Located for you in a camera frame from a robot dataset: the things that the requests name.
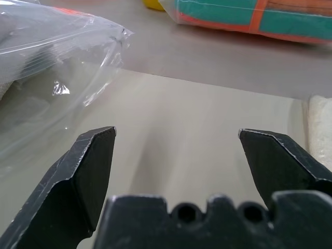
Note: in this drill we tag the beige fabric cap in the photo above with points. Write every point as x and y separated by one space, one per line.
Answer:
3 90

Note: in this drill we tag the large clear plastic bag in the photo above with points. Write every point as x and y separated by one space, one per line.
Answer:
77 39

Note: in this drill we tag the white folded cloth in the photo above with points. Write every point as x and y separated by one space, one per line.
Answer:
321 124

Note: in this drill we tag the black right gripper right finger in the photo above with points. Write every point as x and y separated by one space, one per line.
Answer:
282 166

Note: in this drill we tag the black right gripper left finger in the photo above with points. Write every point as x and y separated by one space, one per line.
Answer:
64 186

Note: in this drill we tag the yellow green toy pear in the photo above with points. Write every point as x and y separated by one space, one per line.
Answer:
153 4

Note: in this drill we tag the teal and orange pouch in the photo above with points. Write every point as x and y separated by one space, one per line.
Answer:
285 23

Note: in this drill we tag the teal and orange packaged cloth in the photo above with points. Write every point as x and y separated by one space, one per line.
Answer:
168 7

